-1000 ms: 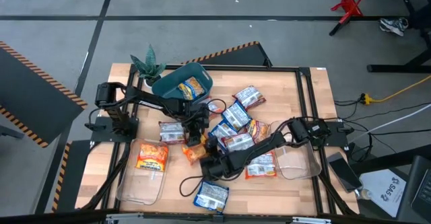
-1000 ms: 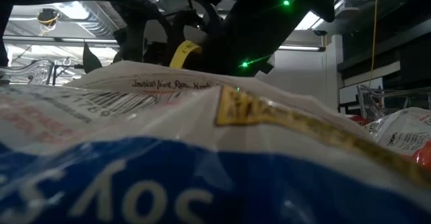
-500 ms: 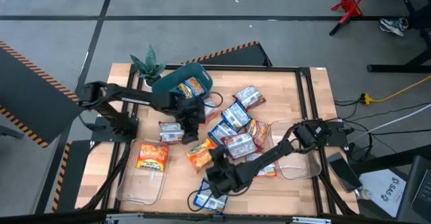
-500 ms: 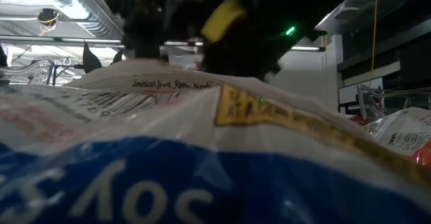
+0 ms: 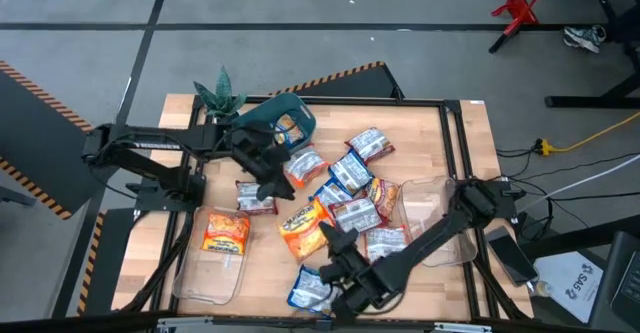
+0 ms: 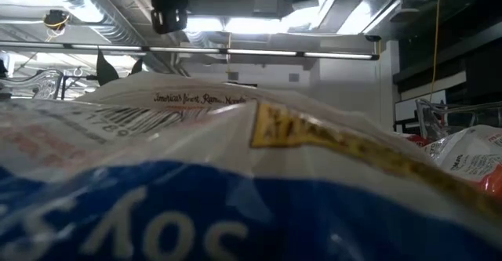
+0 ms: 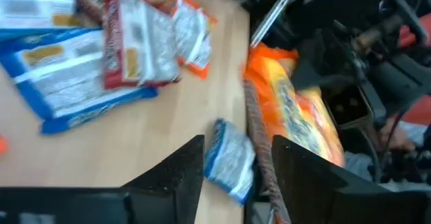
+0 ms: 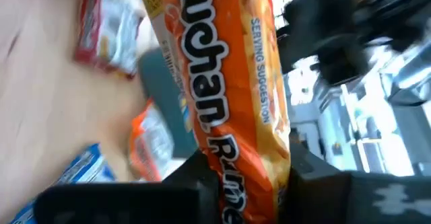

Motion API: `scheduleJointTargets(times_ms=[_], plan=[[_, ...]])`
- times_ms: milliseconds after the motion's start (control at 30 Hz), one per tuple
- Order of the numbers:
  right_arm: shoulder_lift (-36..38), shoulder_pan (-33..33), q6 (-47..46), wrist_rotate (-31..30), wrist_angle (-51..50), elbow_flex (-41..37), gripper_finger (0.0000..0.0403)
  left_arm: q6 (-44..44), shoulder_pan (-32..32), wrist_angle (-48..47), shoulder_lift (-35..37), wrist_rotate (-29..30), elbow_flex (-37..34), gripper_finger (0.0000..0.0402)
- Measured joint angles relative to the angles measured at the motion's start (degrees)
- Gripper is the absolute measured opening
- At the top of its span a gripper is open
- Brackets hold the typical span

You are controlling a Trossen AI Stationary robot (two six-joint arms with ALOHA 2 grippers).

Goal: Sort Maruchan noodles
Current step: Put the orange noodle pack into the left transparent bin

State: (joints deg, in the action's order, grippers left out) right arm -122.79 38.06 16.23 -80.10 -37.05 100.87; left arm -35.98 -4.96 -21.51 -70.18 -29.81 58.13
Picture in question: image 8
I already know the red white snack packet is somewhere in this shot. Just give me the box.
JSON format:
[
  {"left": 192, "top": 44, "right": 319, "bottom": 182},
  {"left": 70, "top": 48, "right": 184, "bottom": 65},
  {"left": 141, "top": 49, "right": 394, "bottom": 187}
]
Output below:
[{"left": 137, "top": 0, "right": 292, "bottom": 224}]

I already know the red Maruchan ramen pack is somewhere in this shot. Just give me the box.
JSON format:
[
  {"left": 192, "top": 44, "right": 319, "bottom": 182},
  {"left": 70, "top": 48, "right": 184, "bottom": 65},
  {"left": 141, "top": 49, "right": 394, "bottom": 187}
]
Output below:
[{"left": 73, "top": 0, "right": 146, "bottom": 81}]

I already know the orange Maruchan ramen pack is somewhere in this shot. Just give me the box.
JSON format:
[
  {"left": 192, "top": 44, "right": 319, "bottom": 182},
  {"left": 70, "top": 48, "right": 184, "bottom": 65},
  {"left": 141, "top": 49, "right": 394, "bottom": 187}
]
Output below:
[{"left": 127, "top": 98, "right": 176, "bottom": 183}]

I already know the blue Maruchan ramen pack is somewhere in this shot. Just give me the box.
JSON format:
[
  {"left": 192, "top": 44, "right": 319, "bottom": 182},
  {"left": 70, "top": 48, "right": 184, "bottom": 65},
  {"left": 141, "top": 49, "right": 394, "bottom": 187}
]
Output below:
[{"left": 8, "top": 143, "right": 117, "bottom": 224}]

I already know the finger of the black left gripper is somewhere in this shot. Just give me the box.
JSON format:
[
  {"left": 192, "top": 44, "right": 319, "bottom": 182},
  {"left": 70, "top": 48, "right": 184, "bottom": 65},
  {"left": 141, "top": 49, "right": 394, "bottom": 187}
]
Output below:
[
  {"left": 277, "top": 139, "right": 431, "bottom": 224},
  {"left": 33, "top": 149, "right": 223, "bottom": 224}
]

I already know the teal plastic bin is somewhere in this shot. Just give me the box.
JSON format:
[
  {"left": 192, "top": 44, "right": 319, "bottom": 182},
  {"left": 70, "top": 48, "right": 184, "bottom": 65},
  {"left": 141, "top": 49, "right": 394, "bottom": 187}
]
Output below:
[{"left": 137, "top": 47, "right": 199, "bottom": 159}]

